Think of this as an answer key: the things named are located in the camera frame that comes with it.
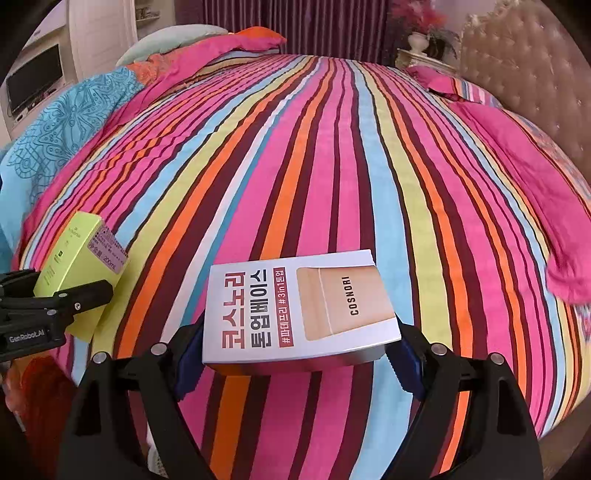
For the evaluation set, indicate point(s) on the white cabinet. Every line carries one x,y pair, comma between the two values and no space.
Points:
101,37

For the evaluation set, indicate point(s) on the pink blanket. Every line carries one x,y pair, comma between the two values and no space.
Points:
531,175

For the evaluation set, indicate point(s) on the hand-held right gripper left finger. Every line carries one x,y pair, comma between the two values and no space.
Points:
184,364

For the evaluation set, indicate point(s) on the pink striped pillow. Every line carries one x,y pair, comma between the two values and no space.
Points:
438,78

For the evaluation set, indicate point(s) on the vase with red flowers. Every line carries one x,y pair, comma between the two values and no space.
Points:
415,14

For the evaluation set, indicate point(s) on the striped bed sheet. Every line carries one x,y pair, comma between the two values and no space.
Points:
323,161

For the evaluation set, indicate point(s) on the mint green pillow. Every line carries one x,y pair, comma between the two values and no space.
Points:
171,41

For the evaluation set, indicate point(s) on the black television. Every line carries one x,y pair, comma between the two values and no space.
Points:
34,78

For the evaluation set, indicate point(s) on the beige tufted headboard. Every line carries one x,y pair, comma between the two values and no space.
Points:
521,60

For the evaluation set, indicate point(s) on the yellow-green box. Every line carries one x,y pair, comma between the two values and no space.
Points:
78,258

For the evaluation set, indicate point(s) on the pink orange pillow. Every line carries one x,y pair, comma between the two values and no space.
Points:
231,50

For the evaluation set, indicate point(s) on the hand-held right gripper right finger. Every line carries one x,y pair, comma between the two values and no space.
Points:
406,369

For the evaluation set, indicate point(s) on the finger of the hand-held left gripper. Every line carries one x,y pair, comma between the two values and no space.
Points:
18,284
87,297

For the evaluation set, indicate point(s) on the white cosmetic box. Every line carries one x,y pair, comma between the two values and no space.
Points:
258,314

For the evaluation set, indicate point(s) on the white nightstand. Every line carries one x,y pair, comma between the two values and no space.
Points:
415,59

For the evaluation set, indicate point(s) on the purple curtains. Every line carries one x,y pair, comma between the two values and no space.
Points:
323,27

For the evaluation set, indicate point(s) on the blue patterned quilt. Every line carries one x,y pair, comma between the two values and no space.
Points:
60,124

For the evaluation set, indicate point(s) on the white vase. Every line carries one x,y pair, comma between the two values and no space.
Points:
418,41

